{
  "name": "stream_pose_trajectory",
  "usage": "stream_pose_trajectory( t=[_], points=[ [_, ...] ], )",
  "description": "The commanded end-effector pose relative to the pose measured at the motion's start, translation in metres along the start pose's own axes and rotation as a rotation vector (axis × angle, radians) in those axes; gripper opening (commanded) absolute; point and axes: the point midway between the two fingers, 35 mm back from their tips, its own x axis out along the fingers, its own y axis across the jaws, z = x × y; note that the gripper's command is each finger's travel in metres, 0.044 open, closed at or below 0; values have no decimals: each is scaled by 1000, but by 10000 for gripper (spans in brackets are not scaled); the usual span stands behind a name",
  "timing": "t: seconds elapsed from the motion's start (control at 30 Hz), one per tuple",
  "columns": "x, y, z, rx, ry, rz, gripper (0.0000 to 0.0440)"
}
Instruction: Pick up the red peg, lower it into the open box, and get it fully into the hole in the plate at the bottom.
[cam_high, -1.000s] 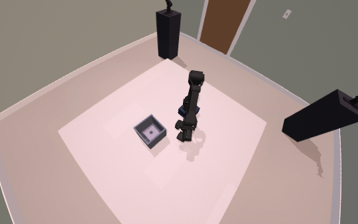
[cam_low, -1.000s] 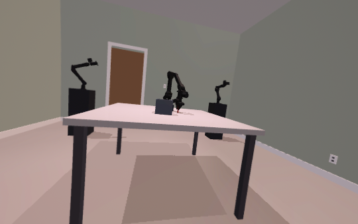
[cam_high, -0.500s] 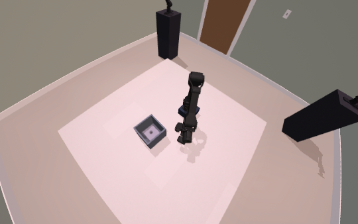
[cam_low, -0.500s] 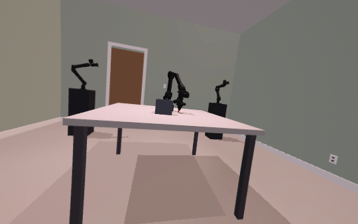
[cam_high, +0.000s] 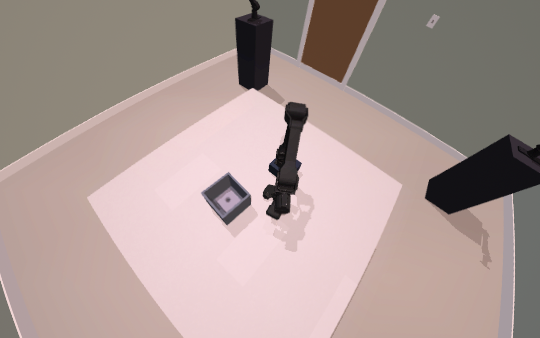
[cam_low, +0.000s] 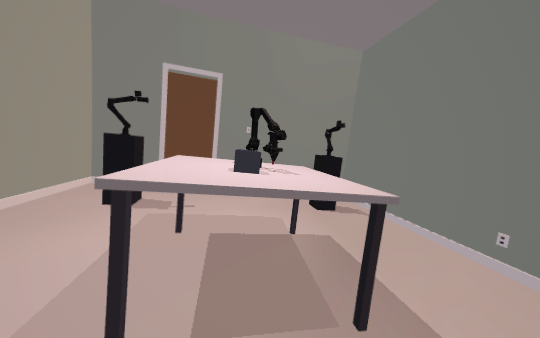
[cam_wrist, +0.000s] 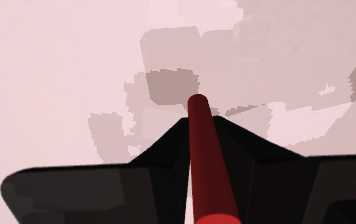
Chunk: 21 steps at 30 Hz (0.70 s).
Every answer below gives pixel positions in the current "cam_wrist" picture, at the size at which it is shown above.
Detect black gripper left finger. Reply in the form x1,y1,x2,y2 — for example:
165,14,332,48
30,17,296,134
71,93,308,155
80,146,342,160
0,117,190,224

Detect dark red peg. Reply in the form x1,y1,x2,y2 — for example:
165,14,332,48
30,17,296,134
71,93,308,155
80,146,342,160
187,94,241,224

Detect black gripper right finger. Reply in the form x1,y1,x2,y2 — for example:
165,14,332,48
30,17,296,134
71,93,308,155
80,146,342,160
212,116,356,224

